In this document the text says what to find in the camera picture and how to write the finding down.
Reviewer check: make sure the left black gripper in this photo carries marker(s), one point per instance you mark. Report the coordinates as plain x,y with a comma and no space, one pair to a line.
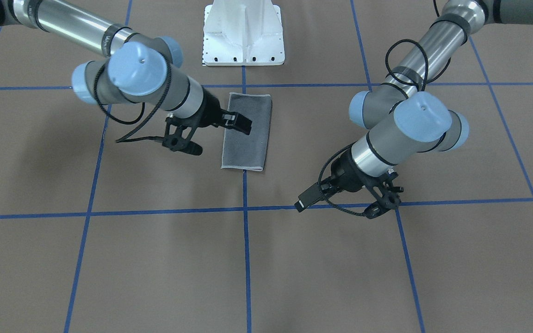
347,177

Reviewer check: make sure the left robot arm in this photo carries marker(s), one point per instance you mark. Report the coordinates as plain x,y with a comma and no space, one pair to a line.
401,117

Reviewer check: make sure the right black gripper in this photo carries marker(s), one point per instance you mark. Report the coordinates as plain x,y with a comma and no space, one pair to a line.
209,111

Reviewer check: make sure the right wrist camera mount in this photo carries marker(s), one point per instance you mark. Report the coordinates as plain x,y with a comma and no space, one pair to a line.
178,135

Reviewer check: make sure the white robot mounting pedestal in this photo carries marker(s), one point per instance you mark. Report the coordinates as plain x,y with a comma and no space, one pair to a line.
243,33

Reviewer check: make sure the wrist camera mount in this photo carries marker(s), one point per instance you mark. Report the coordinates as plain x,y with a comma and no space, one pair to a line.
178,135
387,195

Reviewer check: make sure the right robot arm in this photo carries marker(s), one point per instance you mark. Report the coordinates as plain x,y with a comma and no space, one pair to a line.
136,69

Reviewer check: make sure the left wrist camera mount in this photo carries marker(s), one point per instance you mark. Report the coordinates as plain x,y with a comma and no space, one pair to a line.
387,195

